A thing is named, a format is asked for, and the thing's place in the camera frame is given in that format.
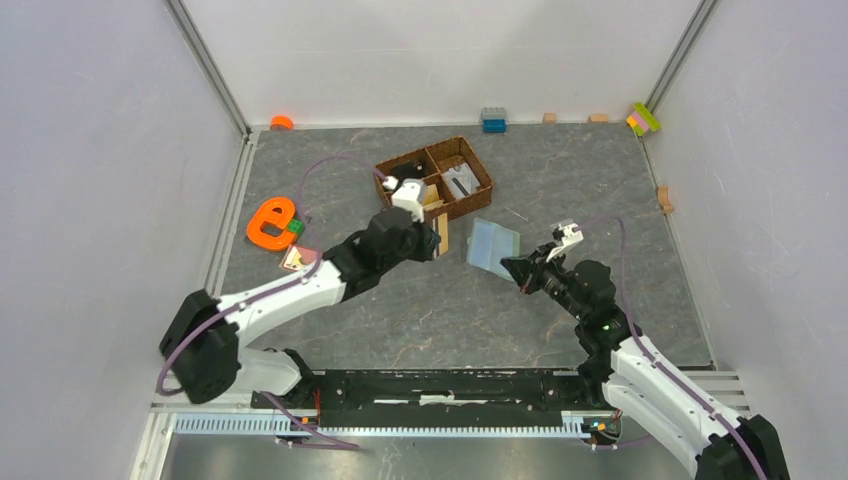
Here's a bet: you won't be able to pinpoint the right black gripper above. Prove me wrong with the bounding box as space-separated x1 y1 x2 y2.
501 241 587 322

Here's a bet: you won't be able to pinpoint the gold credit card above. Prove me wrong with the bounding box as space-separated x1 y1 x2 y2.
422 184 444 210

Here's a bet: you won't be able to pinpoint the light blue card holder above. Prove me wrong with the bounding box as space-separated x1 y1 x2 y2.
466 218 520 281

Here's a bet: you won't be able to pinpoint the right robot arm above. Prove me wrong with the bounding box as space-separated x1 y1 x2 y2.
500 243 790 479

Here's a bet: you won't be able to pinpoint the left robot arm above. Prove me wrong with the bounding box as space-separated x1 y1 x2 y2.
156 207 441 408

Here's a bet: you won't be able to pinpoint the white cards in basket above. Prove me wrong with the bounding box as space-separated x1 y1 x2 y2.
442 162 480 200

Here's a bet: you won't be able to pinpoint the pink square card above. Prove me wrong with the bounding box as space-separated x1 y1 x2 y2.
279 244 321 272

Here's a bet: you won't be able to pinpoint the black item in basket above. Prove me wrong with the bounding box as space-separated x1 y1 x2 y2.
391 160 427 180

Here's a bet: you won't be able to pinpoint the green toy block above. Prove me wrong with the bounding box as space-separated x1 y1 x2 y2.
286 218 306 237

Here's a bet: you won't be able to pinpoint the blue grey lego stack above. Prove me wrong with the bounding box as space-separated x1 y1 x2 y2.
480 107 508 134

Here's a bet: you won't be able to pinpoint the orange letter e toy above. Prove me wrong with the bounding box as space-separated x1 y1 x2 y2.
246 197 301 252

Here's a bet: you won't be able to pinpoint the curved wooden arch block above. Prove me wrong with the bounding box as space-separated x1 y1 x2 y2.
656 185 675 215

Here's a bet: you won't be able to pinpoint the orange round cap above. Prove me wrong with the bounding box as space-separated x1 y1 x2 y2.
269 115 294 131

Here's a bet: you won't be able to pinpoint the green pink lego stack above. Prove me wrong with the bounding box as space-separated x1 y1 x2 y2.
626 102 662 137

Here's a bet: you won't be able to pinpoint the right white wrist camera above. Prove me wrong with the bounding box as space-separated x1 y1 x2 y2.
546 219 584 263

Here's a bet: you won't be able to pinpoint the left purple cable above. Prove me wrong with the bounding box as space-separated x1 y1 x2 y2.
156 153 390 397

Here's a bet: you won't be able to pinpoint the purple cable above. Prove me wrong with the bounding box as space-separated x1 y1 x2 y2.
156 153 390 397
580 214 770 480

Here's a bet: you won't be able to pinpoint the white slotted cable duct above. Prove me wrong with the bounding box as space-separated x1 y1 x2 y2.
173 413 598 439

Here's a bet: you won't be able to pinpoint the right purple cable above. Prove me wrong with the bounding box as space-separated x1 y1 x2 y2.
580 214 770 480

